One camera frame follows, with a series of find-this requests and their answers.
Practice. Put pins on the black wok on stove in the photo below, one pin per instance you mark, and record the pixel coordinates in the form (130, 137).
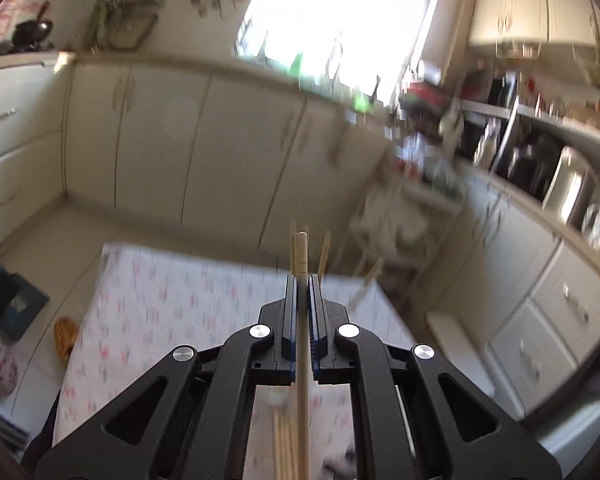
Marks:
(29, 35)

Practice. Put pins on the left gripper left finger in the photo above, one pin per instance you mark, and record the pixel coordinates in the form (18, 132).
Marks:
(288, 333)

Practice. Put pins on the floral cherry tablecloth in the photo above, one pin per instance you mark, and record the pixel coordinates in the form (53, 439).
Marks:
(147, 302)

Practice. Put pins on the wooden chopstick four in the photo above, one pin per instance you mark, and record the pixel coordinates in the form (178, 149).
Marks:
(303, 356)

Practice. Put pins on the yellow slipper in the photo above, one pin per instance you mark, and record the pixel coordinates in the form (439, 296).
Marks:
(66, 333)

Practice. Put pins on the wall utensil rack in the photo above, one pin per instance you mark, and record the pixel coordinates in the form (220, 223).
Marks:
(121, 25)

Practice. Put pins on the white plastic jug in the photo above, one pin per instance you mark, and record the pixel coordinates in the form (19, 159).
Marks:
(451, 128)

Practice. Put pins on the wooden chopstick three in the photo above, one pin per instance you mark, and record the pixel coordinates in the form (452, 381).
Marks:
(372, 275)

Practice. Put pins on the wooden chopstick five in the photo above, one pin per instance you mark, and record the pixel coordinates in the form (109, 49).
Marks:
(278, 442)

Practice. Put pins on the green dish soap bottle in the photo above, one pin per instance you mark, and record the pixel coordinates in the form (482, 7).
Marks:
(295, 69)

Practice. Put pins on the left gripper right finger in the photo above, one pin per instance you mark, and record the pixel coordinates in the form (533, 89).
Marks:
(318, 325)

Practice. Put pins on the wooden chopstick one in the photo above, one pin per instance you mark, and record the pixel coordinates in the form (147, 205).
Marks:
(293, 247)

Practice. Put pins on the black kettle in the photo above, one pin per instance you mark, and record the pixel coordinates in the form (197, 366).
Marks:
(533, 165)

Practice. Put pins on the stacked bowls and plates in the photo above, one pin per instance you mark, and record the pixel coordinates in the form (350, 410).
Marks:
(424, 104)

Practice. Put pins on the white electric water boiler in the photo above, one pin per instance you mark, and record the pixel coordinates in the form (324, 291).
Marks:
(571, 189)

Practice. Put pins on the dark teal box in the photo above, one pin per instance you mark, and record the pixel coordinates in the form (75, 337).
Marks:
(20, 304)

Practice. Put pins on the wooden chopstick six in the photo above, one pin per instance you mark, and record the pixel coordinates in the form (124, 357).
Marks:
(290, 448)

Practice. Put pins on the white rolling utility cart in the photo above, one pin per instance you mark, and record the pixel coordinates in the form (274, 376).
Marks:
(404, 216)

